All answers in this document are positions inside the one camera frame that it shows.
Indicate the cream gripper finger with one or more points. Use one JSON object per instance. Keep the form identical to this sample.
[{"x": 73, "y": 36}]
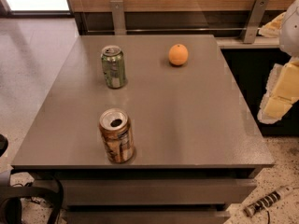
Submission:
[
  {"x": 282, "y": 92},
  {"x": 272, "y": 28}
]

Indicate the green soda can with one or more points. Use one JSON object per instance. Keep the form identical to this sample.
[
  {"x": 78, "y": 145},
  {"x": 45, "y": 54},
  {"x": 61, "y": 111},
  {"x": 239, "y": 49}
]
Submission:
[{"x": 113, "y": 66}]

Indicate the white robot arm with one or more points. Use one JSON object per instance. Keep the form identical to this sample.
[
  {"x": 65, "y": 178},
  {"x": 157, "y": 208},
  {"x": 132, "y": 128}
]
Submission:
[{"x": 289, "y": 32}]

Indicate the brown soda can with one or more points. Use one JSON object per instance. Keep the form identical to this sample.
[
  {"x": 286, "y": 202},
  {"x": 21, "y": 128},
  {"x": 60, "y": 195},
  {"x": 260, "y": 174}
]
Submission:
[{"x": 116, "y": 131}]

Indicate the orange fruit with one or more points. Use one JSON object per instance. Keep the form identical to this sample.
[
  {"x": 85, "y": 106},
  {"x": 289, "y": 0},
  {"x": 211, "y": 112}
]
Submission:
[{"x": 178, "y": 55}]

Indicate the grey drawer cabinet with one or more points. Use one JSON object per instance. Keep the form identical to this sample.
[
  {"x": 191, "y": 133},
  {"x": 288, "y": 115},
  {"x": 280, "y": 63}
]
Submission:
[{"x": 197, "y": 147}]

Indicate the white power strip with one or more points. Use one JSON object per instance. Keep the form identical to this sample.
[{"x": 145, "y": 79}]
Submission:
[{"x": 268, "y": 200}]

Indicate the black chair base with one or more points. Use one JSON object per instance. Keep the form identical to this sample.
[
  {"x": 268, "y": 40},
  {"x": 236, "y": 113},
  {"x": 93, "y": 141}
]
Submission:
[{"x": 10, "y": 198}]

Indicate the right metal bracket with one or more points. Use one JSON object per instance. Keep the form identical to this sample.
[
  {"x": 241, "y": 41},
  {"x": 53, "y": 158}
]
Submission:
[{"x": 250, "y": 31}]

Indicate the metal bracket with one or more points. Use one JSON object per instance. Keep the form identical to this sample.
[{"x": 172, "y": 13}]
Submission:
[
  {"x": 250, "y": 31},
  {"x": 118, "y": 17}
]

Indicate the left metal bracket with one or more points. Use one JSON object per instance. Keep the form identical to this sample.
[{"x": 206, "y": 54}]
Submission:
[{"x": 118, "y": 17}]

